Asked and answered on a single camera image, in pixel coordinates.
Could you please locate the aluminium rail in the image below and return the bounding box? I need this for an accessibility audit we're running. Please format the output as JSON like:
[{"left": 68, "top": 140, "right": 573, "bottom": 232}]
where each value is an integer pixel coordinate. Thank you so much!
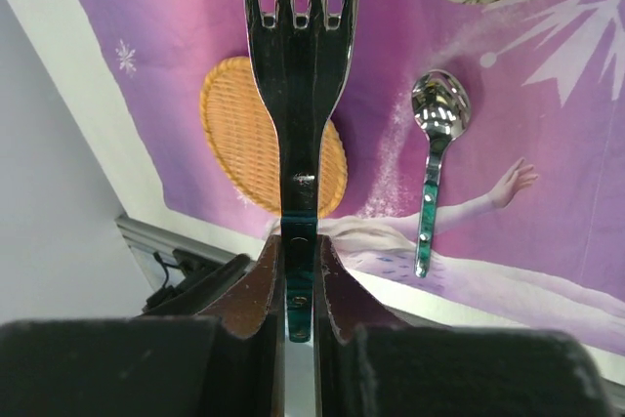
[{"left": 115, "top": 215, "right": 236, "bottom": 264}]

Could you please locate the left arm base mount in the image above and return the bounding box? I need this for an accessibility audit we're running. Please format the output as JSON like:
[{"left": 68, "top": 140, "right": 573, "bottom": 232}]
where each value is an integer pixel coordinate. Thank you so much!
[{"left": 142, "top": 248, "right": 252, "bottom": 316}]

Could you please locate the fork with teal handle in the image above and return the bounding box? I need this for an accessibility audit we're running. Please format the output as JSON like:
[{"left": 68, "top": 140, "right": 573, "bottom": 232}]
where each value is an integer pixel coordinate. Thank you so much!
[{"left": 244, "top": 0, "right": 359, "bottom": 343}]

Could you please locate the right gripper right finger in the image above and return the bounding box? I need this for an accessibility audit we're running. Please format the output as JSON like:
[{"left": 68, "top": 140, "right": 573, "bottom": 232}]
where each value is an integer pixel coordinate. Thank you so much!
[{"left": 313, "top": 235, "right": 615, "bottom": 416}]

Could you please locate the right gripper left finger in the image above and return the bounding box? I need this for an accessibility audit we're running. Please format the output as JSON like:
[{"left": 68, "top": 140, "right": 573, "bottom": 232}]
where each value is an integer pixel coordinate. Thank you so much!
[{"left": 1, "top": 236, "right": 284, "bottom": 416}]

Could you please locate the spoon with teal handle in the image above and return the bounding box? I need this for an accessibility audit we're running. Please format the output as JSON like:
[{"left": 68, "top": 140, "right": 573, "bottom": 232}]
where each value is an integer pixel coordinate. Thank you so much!
[{"left": 411, "top": 69, "right": 472, "bottom": 278}]

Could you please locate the woven wicker plate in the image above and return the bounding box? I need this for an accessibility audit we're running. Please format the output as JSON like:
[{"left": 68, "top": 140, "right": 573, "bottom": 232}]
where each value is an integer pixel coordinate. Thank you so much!
[{"left": 197, "top": 56, "right": 349, "bottom": 218}]

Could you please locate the purple Frozen placemat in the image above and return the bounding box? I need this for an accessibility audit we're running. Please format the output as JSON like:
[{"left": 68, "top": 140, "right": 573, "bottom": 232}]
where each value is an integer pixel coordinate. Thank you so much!
[{"left": 79, "top": 0, "right": 624, "bottom": 354}]

